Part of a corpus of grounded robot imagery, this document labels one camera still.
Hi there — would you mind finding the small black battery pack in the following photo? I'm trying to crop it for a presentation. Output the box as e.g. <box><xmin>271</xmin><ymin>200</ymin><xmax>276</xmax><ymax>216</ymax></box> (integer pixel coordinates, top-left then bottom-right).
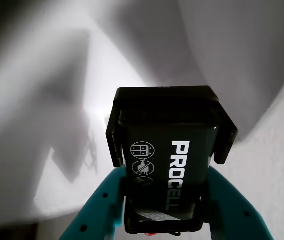
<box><xmin>105</xmin><ymin>85</ymin><xmax>239</xmax><ymax>238</ymax></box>

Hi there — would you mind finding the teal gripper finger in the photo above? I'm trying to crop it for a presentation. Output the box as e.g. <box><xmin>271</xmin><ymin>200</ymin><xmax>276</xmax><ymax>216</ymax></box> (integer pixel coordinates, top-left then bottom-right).
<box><xmin>201</xmin><ymin>166</ymin><xmax>274</xmax><ymax>240</ymax></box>
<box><xmin>60</xmin><ymin>169</ymin><xmax>128</xmax><ymax>240</ymax></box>

